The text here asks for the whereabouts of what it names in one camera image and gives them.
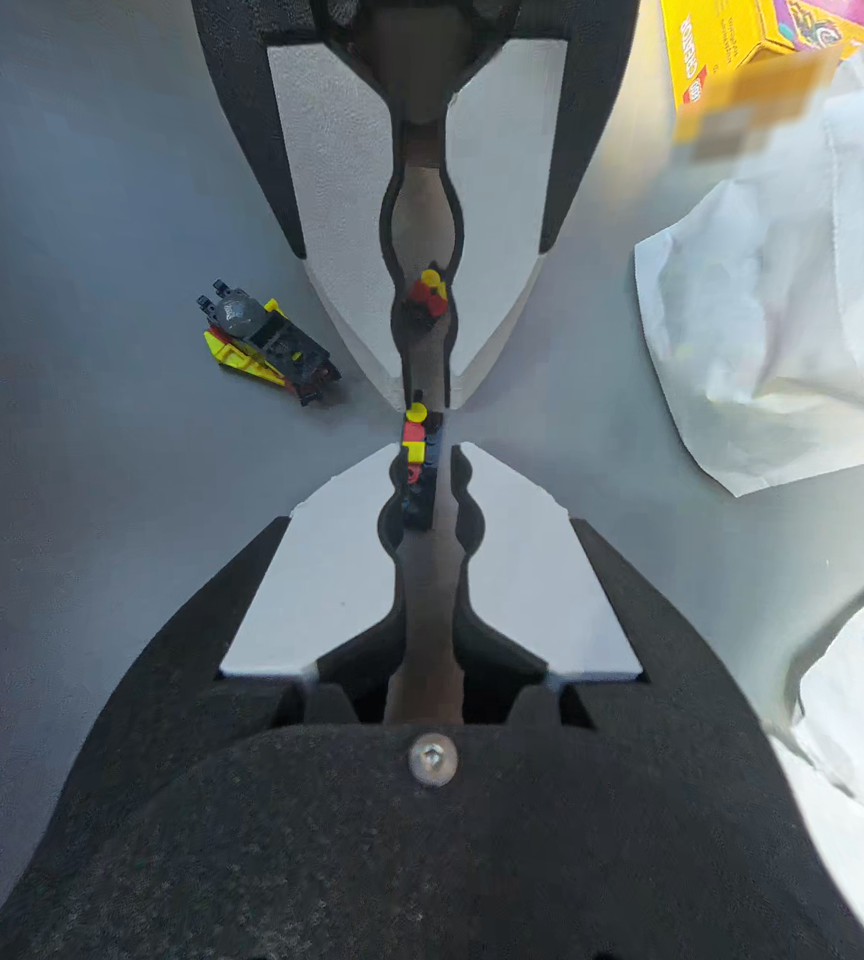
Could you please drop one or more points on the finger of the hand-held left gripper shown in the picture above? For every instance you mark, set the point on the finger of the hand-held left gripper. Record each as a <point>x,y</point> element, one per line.
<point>507,180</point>
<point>335,180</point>

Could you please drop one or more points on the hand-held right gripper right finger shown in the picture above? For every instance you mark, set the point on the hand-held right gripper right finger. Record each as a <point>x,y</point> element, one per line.
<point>552,600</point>

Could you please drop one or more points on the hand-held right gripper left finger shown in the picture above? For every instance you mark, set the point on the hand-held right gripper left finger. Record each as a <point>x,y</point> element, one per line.
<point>312,600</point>

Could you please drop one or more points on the black red yellow brick plate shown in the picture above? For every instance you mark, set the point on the black red yellow brick plate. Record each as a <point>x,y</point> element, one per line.
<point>429,293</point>

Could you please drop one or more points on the black red yellow lego build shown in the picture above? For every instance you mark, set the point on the black red yellow lego build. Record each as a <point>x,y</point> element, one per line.
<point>267,342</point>

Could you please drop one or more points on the long black studded lego strip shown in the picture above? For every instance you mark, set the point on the long black studded lego strip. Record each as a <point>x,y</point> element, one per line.
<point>420,458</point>

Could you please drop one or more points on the torn printed white paper bag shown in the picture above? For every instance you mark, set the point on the torn printed white paper bag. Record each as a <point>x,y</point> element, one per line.
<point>792,300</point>

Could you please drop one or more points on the large plain white paper bag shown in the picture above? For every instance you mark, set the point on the large plain white paper bag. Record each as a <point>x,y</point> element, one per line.
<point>852,780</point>

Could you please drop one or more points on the colourful cardboard lego box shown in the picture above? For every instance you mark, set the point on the colourful cardboard lego box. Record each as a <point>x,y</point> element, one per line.
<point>747,30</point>

